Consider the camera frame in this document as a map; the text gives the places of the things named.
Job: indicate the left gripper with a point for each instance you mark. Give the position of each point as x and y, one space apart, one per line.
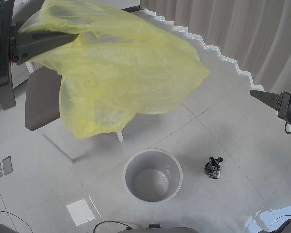
2 57

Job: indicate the black plastic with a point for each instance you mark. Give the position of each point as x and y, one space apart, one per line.
212 169

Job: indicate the yellow plastic bag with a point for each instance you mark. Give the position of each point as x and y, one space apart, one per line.
123 69

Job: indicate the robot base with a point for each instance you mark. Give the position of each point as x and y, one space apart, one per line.
160 230

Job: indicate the white trash bin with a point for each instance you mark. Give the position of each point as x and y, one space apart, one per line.
135 164

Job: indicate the pale grey sofa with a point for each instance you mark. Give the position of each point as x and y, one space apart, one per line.
21 76

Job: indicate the grey padded white chair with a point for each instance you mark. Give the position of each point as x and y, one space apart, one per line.
41 101

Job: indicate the white curtain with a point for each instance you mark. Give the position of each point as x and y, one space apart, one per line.
232 20

